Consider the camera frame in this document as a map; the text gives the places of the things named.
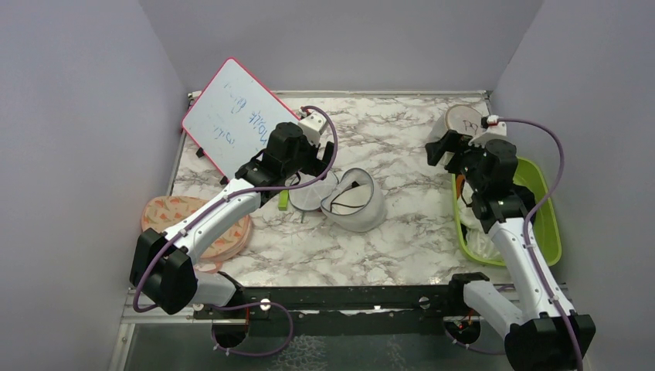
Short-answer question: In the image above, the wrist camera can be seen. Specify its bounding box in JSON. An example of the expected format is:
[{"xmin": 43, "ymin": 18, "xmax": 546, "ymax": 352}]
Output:
[
  {"xmin": 297, "ymin": 112, "xmax": 328, "ymax": 142},
  {"xmin": 468, "ymin": 114, "xmax": 507, "ymax": 148}
]

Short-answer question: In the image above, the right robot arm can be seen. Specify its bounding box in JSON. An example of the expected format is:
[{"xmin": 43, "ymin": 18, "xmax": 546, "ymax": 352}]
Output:
[{"xmin": 425, "ymin": 130, "xmax": 596, "ymax": 370}]

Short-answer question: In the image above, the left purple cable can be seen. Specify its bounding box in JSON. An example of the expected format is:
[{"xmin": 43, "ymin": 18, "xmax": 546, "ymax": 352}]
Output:
[{"xmin": 131, "ymin": 105, "xmax": 340, "ymax": 315}]

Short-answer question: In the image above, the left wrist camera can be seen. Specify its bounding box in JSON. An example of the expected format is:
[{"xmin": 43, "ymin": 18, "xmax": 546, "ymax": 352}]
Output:
[{"xmin": 297, "ymin": 112, "xmax": 328, "ymax": 142}]

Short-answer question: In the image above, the white mesh laundry bag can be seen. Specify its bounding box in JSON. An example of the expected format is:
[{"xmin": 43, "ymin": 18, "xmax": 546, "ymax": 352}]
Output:
[{"xmin": 289, "ymin": 168, "xmax": 387, "ymax": 233}]

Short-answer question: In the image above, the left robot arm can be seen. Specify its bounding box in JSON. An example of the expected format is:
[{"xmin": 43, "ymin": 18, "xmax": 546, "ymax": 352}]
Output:
[{"xmin": 130, "ymin": 117, "xmax": 338, "ymax": 318}]

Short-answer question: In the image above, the clear plastic bag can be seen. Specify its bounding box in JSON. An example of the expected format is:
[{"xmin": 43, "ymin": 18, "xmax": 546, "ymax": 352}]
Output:
[{"xmin": 457, "ymin": 199, "xmax": 503, "ymax": 262}]

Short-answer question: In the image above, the embroidery hoop with cloth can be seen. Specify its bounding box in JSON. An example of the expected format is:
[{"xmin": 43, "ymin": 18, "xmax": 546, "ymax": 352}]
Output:
[{"xmin": 427, "ymin": 104, "xmax": 484, "ymax": 145}]

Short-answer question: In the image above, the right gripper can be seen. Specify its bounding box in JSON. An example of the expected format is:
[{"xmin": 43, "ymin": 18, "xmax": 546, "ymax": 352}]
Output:
[{"xmin": 427, "ymin": 129, "xmax": 487, "ymax": 192}]

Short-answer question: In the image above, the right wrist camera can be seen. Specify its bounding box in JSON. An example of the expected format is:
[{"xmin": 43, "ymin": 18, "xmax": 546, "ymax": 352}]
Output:
[{"xmin": 468, "ymin": 114, "xmax": 507, "ymax": 148}]

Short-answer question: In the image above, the floral ironing pad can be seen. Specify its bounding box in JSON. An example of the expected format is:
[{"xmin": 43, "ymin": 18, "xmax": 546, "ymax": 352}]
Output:
[{"xmin": 141, "ymin": 196, "xmax": 253, "ymax": 274}]

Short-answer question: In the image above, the green plastic basin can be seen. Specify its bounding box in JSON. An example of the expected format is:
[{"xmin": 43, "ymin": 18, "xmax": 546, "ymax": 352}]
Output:
[{"xmin": 451, "ymin": 158, "xmax": 562, "ymax": 267}]

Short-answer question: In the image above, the orange cloth in basin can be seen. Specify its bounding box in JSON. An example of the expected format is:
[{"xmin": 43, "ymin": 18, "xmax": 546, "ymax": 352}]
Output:
[{"xmin": 455, "ymin": 175, "xmax": 467, "ymax": 203}]

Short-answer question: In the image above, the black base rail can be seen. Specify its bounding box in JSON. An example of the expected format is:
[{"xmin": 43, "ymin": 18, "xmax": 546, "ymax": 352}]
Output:
[{"xmin": 193, "ymin": 285, "xmax": 481, "ymax": 343}]

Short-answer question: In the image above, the pink framed whiteboard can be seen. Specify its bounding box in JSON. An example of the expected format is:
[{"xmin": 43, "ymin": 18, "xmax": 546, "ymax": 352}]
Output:
[{"xmin": 182, "ymin": 58, "xmax": 298, "ymax": 179}]

